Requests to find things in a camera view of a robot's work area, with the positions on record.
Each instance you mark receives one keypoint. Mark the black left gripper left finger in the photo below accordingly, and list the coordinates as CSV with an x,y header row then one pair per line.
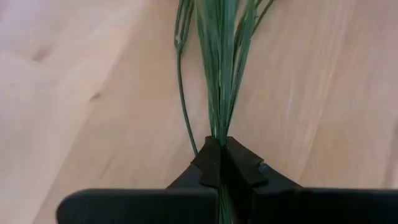
x,y
140,207

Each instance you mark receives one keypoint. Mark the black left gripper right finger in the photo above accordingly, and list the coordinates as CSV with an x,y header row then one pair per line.
x,y
311,207

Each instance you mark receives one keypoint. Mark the small white flower bunch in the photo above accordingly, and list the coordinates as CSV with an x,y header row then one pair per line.
x,y
222,77

